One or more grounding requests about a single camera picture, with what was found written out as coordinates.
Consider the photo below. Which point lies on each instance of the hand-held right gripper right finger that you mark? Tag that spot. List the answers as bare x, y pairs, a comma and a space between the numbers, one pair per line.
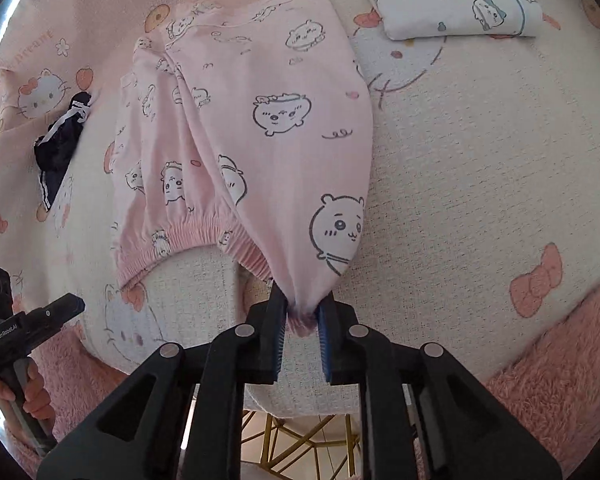
326, 350

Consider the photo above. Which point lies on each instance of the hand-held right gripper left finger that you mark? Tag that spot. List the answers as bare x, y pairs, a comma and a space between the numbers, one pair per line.
275, 345

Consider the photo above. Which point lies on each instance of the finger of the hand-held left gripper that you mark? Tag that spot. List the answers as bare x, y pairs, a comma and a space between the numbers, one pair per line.
55, 315

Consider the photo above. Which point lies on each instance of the pink bear printed pants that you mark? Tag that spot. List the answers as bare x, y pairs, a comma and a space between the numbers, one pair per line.
280, 160

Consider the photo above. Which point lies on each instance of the person's left hand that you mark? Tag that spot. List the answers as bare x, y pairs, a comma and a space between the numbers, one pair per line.
39, 390

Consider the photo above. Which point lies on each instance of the black white striped shorts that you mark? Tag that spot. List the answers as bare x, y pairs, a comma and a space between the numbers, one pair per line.
57, 155

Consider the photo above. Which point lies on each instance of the pink white cat printed blanket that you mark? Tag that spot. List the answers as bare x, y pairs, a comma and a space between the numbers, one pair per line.
480, 185

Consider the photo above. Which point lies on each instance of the pink fleece clothing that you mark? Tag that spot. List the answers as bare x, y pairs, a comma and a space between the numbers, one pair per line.
555, 375

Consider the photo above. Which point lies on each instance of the white printed folded garment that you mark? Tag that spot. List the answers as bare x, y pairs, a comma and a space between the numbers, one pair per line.
445, 5

